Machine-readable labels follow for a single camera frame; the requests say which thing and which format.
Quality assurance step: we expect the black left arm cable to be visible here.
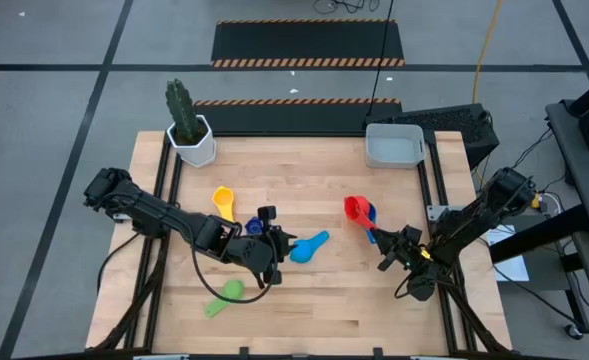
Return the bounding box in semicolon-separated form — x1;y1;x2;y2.
192;227;278;305

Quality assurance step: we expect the dark grey desk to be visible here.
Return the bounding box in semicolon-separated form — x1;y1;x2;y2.
545;99;589;321

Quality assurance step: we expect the black hanging cable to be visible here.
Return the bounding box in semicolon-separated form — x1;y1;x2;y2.
366;0;395;119

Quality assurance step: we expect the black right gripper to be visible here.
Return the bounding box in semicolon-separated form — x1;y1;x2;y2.
372;224;425;272

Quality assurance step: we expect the yellow hanging cable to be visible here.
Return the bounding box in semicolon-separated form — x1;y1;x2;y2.
472;0;504;105

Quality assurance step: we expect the red measuring cup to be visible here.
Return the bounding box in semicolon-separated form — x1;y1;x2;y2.
343;195;378;232

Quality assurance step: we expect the black hazard-striped floor mat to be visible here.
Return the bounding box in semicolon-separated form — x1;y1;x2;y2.
210;19;406;69
192;98;404;137

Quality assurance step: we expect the white planter pot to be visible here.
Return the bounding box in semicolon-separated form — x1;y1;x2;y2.
166;114;218;168

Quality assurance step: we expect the blue measuring cup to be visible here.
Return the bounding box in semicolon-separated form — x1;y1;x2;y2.
363;202;379;245

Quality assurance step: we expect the green measuring cup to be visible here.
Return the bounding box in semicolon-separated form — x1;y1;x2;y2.
203;278;246;319

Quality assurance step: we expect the green cactus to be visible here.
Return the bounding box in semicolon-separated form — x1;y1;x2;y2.
165;78;208;145

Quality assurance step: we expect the teal measuring cup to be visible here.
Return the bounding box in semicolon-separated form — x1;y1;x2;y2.
289;229;331;265

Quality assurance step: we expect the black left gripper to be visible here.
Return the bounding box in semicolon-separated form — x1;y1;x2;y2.
231;227;298;274

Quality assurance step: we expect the black desk leg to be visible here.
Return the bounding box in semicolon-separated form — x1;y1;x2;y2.
488;204;589;265

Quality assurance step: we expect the grey plastic basket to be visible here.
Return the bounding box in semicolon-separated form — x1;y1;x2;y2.
364;123;427;170

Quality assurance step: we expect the yellow measuring cup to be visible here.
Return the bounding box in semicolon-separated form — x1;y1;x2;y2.
211;185;236;224

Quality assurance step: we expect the white paper sheet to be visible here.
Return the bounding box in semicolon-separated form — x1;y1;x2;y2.
483;224;530;283

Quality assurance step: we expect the black coiled floor cable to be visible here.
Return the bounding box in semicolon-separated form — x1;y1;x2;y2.
313;0;380;15

